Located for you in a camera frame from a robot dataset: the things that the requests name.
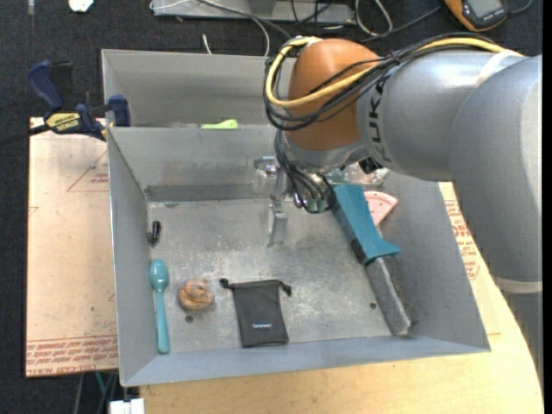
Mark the pink wedge-shaped toy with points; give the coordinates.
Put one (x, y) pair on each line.
(381, 207)

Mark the black cylinder on white bracket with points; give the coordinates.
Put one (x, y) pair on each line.
(369, 165)

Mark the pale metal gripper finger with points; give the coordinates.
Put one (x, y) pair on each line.
(279, 227)
(266, 165)

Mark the small black clip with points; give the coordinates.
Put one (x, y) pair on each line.
(154, 232)

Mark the teal plastic spoon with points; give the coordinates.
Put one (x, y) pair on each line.
(159, 291)

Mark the brown cardboard board, red print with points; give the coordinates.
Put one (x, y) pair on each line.
(64, 231)

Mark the grey metal bin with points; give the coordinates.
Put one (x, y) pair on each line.
(302, 265)

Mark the bright green flat piece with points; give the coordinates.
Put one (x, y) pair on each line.
(222, 124)

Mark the teal and grey brush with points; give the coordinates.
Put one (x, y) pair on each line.
(360, 222)

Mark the orange-brown coiled toy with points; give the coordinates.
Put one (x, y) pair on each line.
(195, 295)

